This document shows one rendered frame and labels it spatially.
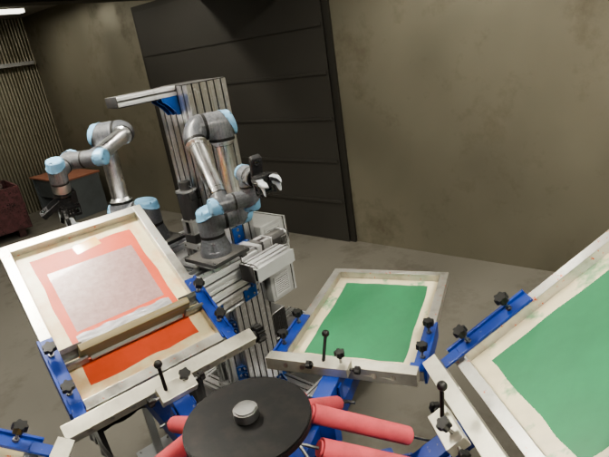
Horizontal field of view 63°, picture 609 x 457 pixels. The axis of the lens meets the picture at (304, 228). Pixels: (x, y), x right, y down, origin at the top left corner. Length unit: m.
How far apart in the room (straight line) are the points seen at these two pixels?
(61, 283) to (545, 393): 1.71
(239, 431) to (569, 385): 0.84
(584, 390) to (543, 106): 3.14
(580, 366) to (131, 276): 1.60
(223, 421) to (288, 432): 0.17
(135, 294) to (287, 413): 1.02
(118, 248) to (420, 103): 3.22
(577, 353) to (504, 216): 3.23
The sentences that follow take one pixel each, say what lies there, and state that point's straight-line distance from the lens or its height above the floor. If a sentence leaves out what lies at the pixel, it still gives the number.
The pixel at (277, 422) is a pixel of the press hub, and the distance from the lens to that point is 1.24.
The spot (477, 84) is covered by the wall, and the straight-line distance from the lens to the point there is 4.49.
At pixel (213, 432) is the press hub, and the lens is 1.27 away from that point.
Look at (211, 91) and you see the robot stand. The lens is 2.53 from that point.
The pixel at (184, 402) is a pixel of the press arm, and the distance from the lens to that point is 1.76.
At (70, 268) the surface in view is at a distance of 2.20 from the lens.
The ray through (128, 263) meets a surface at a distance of 2.19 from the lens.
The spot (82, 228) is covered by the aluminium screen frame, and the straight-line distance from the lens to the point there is 2.29.
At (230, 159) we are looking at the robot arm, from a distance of 2.30.
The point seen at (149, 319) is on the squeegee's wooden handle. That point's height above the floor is 1.29.
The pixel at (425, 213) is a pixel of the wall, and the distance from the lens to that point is 4.99.
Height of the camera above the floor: 2.13
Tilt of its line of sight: 20 degrees down
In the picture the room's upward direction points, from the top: 9 degrees counter-clockwise
